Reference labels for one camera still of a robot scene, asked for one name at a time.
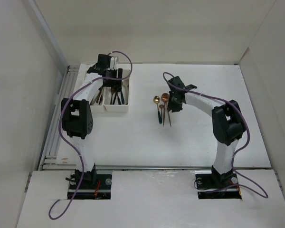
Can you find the white container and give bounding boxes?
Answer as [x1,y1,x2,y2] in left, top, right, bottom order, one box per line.
[103,69,131,113]
[82,69,107,114]

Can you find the black round ladle spoon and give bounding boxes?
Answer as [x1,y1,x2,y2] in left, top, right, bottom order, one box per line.
[110,87,121,105]

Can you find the left white container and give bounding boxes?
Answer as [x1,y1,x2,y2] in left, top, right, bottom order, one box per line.
[82,69,107,114]

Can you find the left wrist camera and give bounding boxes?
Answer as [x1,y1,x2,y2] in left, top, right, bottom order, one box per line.
[109,56,119,70]

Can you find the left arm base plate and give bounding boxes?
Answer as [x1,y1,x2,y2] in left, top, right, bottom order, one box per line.
[66,174,112,200]

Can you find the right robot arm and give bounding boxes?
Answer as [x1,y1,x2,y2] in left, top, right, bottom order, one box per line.
[167,76,246,187]

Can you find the purple cable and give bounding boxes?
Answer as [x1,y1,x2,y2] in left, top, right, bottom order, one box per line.
[162,71,269,199]
[48,50,133,220]

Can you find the gold spoon teal handle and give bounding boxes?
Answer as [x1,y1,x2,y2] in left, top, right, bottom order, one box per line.
[117,91,124,105]
[153,96,162,124]

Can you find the gold fork teal handle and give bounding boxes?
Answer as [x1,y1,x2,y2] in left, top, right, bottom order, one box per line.
[98,87,105,105]

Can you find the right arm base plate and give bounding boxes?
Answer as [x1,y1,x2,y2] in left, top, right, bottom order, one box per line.
[194,173,242,200]

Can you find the right white container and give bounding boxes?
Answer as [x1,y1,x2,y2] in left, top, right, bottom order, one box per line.
[103,69,131,113]

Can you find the aluminium rail frame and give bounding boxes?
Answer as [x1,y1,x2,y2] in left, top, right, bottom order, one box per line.
[37,65,79,171]

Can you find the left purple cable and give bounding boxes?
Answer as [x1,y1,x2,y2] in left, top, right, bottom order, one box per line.
[48,50,133,220]

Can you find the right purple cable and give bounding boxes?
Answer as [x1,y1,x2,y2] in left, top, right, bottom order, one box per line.
[162,71,269,199]

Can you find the silver fork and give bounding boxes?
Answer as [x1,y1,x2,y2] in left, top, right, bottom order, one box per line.
[90,88,102,105]

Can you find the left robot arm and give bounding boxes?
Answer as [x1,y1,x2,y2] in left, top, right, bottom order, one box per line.
[58,52,123,189]

